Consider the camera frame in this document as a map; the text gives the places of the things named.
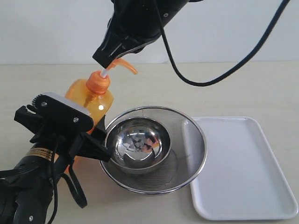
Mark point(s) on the orange dish soap pump bottle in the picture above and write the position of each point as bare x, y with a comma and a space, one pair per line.
93, 93

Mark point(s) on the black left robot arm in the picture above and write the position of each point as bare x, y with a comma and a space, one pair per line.
27, 190

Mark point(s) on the small stainless steel bowl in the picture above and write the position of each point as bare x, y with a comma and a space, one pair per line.
139, 145

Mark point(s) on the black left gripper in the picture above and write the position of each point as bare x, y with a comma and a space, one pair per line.
53, 143

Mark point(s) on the white plastic tray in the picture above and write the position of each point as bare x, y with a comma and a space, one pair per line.
241, 179

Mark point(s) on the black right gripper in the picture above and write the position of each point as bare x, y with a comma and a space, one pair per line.
134, 25

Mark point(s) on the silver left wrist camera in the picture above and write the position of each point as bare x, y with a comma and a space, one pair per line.
63, 112

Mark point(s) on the steel mesh strainer basket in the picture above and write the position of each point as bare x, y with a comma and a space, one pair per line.
186, 159

